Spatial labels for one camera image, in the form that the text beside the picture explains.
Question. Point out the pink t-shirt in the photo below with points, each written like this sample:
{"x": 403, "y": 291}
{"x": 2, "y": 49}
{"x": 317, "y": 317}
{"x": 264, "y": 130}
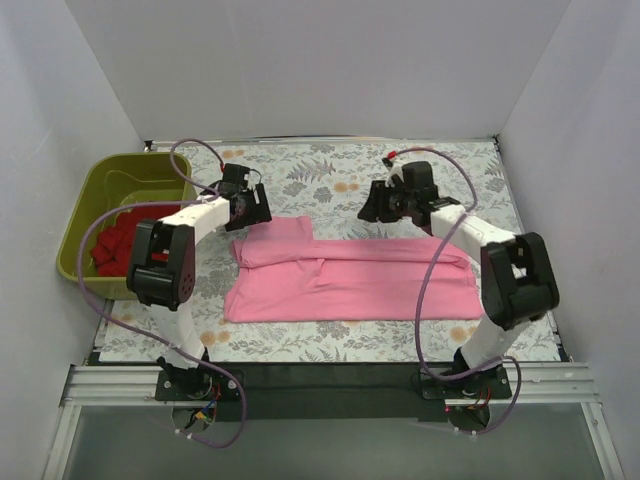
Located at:
{"x": 286, "y": 275}

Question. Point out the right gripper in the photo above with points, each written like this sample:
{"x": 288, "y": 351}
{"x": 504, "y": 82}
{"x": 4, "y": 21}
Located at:
{"x": 378, "y": 201}

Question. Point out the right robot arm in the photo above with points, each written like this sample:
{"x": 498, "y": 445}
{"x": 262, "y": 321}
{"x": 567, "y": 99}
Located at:
{"x": 517, "y": 286}

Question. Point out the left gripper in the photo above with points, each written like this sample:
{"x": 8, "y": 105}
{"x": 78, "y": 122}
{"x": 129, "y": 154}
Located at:
{"x": 255, "y": 209}

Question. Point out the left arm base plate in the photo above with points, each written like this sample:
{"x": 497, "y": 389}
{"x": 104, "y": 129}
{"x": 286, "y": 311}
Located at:
{"x": 197, "y": 385}

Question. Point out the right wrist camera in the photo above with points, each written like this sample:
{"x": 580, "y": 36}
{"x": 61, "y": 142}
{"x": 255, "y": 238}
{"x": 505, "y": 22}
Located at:
{"x": 395, "y": 175}

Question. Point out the green plastic bin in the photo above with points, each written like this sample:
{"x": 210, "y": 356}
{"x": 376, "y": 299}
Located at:
{"x": 119, "y": 180}

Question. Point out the floral patterned table mat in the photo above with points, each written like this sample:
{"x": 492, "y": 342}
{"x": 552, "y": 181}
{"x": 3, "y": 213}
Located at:
{"x": 329, "y": 182}

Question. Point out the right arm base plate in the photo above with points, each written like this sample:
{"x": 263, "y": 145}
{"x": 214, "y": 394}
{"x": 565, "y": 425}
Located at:
{"x": 492, "y": 384}

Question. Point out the aluminium mounting rail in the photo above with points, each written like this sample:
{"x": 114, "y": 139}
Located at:
{"x": 542, "y": 382}

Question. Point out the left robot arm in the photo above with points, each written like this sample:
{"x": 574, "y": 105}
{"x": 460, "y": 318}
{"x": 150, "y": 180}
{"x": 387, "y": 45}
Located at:
{"x": 162, "y": 267}

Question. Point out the red t-shirt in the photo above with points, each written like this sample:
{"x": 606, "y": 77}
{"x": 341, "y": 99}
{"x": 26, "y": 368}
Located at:
{"x": 111, "y": 254}

